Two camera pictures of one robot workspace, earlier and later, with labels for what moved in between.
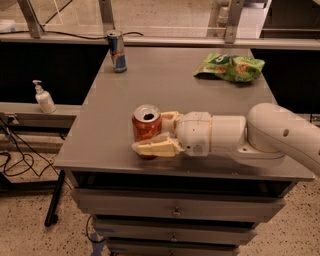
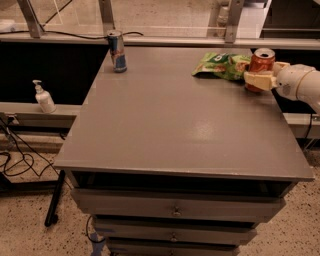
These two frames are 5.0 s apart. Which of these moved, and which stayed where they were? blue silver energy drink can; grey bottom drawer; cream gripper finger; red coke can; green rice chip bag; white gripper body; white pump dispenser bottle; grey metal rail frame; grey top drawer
Moved: white gripper body; red coke can; cream gripper finger
Stayed: grey metal rail frame; grey top drawer; green rice chip bag; grey bottom drawer; white pump dispenser bottle; blue silver energy drink can
